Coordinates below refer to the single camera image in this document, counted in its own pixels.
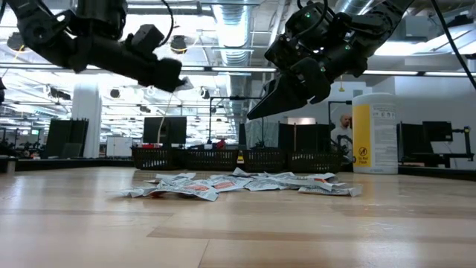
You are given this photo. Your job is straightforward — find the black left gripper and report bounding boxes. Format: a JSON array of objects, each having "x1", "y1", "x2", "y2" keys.
[{"x1": 120, "y1": 44, "x2": 186, "y2": 93}]

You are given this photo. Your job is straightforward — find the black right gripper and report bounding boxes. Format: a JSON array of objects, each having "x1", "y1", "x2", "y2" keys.
[{"x1": 247, "y1": 57, "x2": 332, "y2": 120}]

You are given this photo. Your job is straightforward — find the black monitor on arm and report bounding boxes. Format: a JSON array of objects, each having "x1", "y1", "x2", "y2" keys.
[{"x1": 422, "y1": 121, "x2": 454, "y2": 142}]

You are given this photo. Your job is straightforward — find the black ceiling spotlight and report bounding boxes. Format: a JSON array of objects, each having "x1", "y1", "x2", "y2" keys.
[{"x1": 170, "y1": 35, "x2": 188, "y2": 53}]

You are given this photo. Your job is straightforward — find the ceiling light strip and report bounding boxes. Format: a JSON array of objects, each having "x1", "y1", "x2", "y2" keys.
[
  {"x1": 362, "y1": 68, "x2": 476, "y2": 78},
  {"x1": 181, "y1": 66, "x2": 278, "y2": 74}
]

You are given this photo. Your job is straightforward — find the black partition screen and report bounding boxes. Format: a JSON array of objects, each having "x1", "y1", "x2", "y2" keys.
[{"x1": 278, "y1": 122, "x2": 331, "y2": 150}]

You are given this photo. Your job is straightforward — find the black computer monitor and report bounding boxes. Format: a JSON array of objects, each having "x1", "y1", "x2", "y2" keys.
[{"x1": 143, "y1": 116, "x2": 187, "y2": 147}]

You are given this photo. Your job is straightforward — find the black mesh basket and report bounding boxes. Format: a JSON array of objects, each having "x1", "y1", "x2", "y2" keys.
[
  {"x1": 132, "y1": 147, "x2": 187, "y2": 171},
  {"x1": 185, "y1": 148, "x2": 241, "y2": 171},
  {"x1": 242, "y1": 148, "x2": 287, "y2": 172},
  {"x1": 286, "y1": 150, "x2": 344, "y2": 174}
]

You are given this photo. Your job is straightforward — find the person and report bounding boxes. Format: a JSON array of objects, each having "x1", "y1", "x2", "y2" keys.
[{"x1": 329, "y1": 113, "x2": 354, "y2": 163}]

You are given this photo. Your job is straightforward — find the white board panel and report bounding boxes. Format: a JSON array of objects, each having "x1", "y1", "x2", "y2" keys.
[{"x1": 106, "y1": 136, "x2": 134, "y2": 157}]

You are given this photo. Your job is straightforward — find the white room pillar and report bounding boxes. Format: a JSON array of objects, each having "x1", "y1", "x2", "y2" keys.
[{"x1": 71, "y1": 85, "x2": 103, "y2": 159}]

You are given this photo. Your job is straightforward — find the white yellow wipes canister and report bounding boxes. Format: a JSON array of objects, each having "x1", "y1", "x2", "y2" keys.
[{"x1": 352, "y1": 92, "x2": 399, "y2": 175}]

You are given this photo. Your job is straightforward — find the black tall cabinet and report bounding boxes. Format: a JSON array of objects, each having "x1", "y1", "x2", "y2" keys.
[{"x1": 44, "y1": 118, "x2": 89, "y2": 159}]

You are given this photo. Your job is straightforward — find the black workstation rig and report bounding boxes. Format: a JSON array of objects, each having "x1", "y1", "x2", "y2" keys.
[{"x1": 397, "y1": 122, "x2": 475, "y2": 168}]

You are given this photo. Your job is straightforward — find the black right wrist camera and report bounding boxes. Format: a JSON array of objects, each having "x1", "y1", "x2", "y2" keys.
[{"x1": 264, "y1": 35, "x2": 298, "y2": 71}]

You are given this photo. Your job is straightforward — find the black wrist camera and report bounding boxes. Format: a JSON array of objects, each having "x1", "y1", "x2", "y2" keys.
[
  {"x1": 264, "y1": 35, "x2": 298, "y2": 71},
  {"x1": 129, "y1": 24, "x2": 165, "y2": 54}
]

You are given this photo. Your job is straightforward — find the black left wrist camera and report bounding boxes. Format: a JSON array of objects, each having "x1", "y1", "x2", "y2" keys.
[{"x1": 129, "y1": 24, "x2": 165, "y2": 54}]

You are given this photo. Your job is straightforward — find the black left camera cable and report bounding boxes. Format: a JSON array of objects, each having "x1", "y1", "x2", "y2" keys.
[{"x1": 160, "y1": 0, "x2": 175, "y2": 48}]

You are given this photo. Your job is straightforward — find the black metal stand frame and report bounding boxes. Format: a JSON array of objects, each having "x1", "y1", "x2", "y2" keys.
[{"x1": 327, "y1": 99, "x2": 353, "y2": 126}]

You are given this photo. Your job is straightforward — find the silver ribbed ventilation duct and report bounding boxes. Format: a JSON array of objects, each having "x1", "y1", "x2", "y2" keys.
[{"x1": 211, "y1": 3, "x2": 256, "y2": 124}]

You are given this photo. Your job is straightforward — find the black hanging cable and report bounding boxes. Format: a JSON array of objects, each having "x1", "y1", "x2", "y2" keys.
[{"x1": 430, "y1": 0, "x2": 476, "y2": 89}]

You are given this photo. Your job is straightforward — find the grey metal post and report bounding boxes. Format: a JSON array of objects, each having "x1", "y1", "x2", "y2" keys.
[{"x1": 0, "y1": 155, "x2": 18, "y2": 174}]

